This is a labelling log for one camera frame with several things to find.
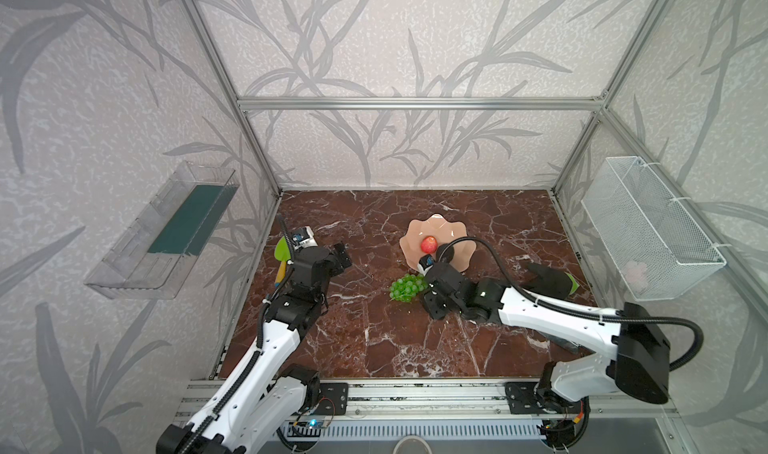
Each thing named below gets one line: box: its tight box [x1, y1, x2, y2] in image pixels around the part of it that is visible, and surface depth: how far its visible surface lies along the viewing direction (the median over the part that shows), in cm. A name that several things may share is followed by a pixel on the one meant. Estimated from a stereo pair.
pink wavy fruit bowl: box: [453, 240, 477, 269], surface depth 99 cm
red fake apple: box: [420, 236, 438, 254], surface depth 101 cm
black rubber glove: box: [520, 264, 580, 300], surface depth 96 cm
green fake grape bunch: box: [389, 274, 429, 303], surface depth 91 cm
